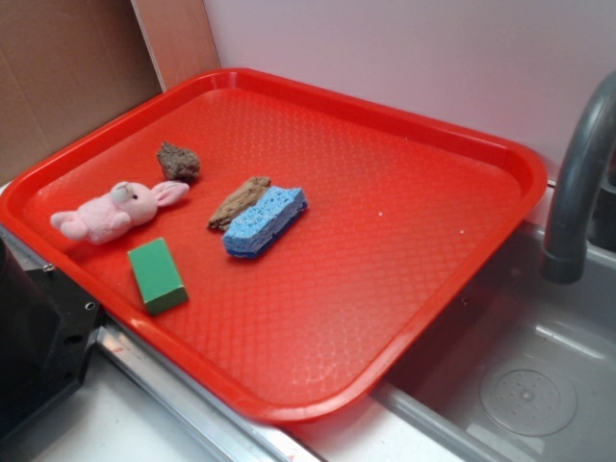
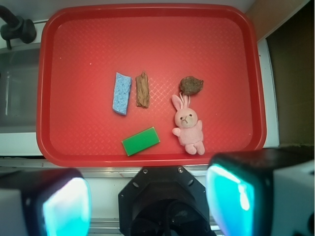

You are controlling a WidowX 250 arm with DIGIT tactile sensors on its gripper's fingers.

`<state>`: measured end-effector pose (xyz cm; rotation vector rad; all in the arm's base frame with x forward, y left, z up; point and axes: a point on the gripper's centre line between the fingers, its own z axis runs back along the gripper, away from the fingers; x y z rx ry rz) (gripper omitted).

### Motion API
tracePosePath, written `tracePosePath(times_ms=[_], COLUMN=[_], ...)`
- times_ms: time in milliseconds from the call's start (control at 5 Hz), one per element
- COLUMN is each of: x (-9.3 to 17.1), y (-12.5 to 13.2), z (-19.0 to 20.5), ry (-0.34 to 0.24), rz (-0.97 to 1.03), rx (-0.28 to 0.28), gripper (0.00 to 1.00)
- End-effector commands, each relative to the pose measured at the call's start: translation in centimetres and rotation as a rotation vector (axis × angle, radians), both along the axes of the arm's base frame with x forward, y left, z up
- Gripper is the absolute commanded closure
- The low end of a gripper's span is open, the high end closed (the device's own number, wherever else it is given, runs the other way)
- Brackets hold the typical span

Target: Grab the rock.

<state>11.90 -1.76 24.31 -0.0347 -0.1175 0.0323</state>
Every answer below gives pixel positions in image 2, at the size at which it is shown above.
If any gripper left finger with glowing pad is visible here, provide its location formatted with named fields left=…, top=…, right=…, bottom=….
left=0, top=168, right=92, bottom=236

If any brown wood piece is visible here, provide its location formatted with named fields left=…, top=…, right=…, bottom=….
left=136, top=71, right=150, bottom=108

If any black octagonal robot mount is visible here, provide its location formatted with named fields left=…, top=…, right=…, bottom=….
left=118, top=166, right=215, bottom=236

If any clear plastic bin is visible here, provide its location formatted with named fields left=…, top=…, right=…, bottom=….
left=0, top=49, right=39, bottom=133

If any green rectangular block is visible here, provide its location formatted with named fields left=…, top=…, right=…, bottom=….
left=122, top=127, right=160, bottom=156

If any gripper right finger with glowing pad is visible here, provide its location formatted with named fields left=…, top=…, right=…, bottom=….
left=206, top=147, right=315, bottom=236

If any blue sponge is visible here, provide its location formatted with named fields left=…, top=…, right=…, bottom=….
left=112, top=72, right=132, bottom=116

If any pink plush bunny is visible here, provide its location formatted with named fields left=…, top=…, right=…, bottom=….
left=171, top=93, right=205, bottom=155

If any brown rock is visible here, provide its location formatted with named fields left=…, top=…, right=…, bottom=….
left=179, top=76, right=204, bottom=95

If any red plastic tray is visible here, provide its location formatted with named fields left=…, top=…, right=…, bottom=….
left=36, top=3, right=266, bottom=167

